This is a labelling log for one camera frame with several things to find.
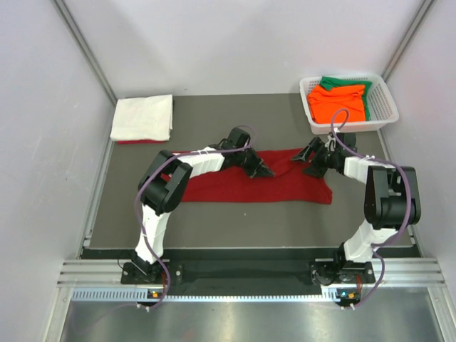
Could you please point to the orange t shirt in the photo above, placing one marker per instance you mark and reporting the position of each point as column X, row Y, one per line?
column 323, row 104

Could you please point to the folded white t shirt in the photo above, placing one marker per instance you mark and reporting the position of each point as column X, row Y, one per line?
column 143, row 119

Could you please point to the aluminium frame rail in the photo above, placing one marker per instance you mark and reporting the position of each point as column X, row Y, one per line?
column 399, row 272

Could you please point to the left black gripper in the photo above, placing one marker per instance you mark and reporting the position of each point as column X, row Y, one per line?
column 257, row 168

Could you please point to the dark red t shirt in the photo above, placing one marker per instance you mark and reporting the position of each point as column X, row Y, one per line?
column 232, row 184

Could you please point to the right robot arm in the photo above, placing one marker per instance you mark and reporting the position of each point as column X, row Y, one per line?
column 391, row 204

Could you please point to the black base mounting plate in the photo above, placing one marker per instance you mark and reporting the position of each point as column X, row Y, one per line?
column 245, row 271

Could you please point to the grey slotted cable duct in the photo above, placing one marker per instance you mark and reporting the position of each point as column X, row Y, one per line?
column 146, row 295

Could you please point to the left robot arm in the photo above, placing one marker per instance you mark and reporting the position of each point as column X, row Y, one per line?
column 153, row 214

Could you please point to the white plastic basket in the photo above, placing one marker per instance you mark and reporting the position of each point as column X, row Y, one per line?
column 381, row 105

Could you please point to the green t shirt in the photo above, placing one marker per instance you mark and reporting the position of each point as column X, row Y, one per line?
column 328, row 83

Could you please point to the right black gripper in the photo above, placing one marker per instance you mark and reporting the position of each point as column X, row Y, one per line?
column 314, row 169

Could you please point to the folded red t shirt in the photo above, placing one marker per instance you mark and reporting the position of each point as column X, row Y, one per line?
column 130, row 142

